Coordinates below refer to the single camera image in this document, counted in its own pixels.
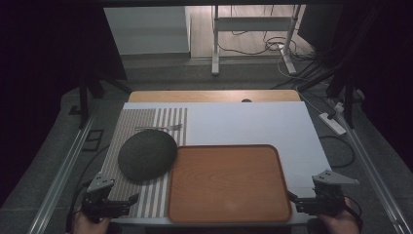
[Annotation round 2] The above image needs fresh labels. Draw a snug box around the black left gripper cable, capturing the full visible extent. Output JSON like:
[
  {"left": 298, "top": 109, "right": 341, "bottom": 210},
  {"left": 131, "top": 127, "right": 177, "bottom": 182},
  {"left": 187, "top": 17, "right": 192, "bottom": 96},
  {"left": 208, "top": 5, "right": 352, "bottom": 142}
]
[{"left": 64, "top": 144, "right": 111, "bottom": 234}]

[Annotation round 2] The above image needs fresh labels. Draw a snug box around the white board sheet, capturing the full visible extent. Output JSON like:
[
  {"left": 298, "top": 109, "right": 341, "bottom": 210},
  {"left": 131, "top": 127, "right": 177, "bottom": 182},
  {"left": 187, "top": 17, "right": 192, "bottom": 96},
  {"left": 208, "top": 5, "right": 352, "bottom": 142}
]
[{"left": 110, "top": 100, "right": 332, "bottom": 226}]

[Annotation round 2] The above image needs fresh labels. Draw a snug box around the person's right hand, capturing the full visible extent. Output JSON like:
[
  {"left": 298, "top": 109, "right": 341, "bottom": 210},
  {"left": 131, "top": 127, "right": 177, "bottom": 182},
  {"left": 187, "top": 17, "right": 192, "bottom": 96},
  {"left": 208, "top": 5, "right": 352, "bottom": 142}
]
[{"left": 316, "top": 197, "right": 362, "bottom": 234}]

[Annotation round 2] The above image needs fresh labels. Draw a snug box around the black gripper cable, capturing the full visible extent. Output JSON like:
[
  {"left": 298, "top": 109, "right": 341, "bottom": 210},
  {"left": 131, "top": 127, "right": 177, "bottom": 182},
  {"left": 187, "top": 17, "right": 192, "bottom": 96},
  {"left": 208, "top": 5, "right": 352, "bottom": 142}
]
[
  {"left": 64, "top": 144, "right": 111, "bottom": 234},
  {"left": 343, "top": 194, "right": 364, "bottom": 228}
]

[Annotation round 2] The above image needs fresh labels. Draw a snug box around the black metal stand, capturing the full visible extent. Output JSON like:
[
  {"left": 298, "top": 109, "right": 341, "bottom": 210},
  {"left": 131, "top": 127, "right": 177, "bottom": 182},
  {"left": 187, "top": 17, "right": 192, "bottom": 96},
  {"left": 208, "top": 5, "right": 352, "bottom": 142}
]
[
  {"left": 76, "top": 48, "right": 132, "bottom": 130},
  {"left": 296, "top": 6, "right": 384, "bottom": 130}
]

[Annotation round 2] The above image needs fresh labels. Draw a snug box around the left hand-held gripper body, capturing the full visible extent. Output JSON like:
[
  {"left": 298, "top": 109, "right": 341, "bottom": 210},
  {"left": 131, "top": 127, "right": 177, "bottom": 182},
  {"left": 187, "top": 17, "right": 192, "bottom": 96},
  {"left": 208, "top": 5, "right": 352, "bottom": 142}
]
[{"left": 80, "top": 172, "right": 131, "bottom": 222}]

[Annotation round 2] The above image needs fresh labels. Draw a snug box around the brown wooden tray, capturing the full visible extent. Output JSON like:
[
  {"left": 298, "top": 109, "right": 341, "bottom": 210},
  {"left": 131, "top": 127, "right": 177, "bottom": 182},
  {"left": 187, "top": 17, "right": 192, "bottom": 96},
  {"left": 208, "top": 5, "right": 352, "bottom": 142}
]
[{"left": 167, "top": 143, "right": 293, "bottom": 224}]

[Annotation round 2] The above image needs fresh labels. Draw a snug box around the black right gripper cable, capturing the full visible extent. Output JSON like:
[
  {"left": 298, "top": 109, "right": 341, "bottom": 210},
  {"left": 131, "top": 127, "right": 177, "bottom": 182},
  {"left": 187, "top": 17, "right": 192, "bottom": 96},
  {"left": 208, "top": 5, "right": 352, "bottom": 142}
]
[{"left": 343, "top": 194, "right": 364, "bottom": 228}]

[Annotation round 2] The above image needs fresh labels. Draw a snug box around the black floor cable loop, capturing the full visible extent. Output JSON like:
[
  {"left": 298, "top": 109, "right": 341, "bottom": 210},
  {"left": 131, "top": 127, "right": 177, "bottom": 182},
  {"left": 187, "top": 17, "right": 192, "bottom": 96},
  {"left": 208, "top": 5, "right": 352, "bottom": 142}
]
[{"left": 319, "top": 135, "right": 357, "bottom": 170}]

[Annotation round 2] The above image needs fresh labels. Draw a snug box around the person's left hand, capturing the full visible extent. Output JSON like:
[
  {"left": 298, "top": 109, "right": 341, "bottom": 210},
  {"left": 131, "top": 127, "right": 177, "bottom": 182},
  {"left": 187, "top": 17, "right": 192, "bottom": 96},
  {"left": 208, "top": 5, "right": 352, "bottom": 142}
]
[{"left": 71, "top": 212, "right": 112, "bottom": 234}]

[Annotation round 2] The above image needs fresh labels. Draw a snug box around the tangle of floor cables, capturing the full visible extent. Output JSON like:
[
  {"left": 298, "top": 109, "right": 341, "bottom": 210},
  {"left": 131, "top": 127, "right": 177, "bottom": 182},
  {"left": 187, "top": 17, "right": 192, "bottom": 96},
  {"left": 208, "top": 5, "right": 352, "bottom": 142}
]
[{"left": 216, "top": 4, "right": 329, "bottom": 91}]

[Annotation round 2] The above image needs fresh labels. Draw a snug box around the white metal desk frame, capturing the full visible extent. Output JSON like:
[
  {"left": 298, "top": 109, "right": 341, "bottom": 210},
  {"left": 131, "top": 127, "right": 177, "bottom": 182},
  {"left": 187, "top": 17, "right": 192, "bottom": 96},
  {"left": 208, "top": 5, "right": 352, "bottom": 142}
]
[{"left": 210, "top": 4, "right": 302, "bottom": 77}]

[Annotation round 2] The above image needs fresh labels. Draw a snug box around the black rectangular floor frame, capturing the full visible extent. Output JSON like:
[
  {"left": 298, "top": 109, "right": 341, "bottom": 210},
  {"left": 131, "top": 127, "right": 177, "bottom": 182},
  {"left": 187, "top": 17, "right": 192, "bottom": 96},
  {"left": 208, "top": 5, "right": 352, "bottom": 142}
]
[{"left": 81, "top": 129, "right": 105, "bottom": 152}]

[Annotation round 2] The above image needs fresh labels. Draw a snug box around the striped grey placemat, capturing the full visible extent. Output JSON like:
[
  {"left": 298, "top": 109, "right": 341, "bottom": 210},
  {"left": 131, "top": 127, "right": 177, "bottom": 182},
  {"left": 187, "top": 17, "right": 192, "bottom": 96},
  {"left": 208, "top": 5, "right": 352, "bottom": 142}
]
[{"left": 96, "top": 107, "right": 189, "bottom": 219}]

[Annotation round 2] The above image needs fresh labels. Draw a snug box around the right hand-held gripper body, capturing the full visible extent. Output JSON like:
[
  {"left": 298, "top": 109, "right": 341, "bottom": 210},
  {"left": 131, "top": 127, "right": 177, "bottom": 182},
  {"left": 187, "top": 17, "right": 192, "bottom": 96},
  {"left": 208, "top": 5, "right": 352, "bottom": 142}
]
[{"left": 295, "top": 169, "right": 360, "bottom": 217}]

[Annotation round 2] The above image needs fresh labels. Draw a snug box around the silver fork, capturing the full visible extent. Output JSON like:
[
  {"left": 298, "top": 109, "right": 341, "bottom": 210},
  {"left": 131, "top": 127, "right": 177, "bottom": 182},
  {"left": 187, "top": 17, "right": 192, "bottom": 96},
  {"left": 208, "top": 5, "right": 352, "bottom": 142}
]
[{"left": 133, "top": 123, "right": 184, "bottom": 132}]

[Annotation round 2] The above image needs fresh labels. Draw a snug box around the white cabinet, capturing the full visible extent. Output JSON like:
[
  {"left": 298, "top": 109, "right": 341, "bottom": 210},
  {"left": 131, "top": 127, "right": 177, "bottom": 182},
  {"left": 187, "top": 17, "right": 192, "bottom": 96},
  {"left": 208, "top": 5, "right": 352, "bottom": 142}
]
[{"left": 103, "top": 6, "right": 191, "bottom": 57}]

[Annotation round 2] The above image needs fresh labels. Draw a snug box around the white power strip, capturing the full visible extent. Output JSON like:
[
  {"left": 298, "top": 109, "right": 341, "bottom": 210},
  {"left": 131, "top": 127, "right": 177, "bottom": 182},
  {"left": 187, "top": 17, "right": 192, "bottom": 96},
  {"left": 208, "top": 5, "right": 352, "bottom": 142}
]
[{"left": 318, "top": 111, "right": 348, "bottom": 137}]

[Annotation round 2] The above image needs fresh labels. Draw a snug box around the aluminium floor rail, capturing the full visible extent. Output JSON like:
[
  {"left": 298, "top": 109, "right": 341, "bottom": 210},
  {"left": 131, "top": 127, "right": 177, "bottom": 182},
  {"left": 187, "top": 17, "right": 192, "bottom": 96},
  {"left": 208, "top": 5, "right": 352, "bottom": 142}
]
[
  {"left": 326, "top": 97, "right": 413, "bottom": 234},
  {"left": 26, "top": 105, "right": 99, "bottom": 234}
]

